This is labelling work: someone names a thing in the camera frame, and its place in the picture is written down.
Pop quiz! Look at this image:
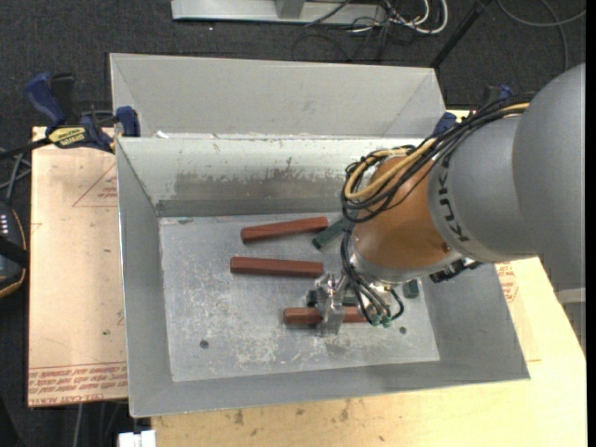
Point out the grey metal bin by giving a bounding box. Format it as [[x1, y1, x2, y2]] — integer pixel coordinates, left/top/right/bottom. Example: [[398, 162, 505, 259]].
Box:
[[109, 52, 532, 419]]

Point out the red-brown flat block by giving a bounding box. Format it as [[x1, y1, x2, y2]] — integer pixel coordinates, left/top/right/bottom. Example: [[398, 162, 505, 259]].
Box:
[[282, 306, 370, 329], [239, 216, 331, 245], [229, 255, 325, 279]]

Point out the black cylinder on white bracket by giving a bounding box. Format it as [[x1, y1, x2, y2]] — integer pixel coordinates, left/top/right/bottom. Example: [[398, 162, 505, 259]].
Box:
[[427, 258, 477, 285]]

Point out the brown cardboard board red print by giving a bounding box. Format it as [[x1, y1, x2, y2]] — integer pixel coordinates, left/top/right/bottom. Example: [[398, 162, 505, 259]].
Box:
[[27, 126, 129, 409]]

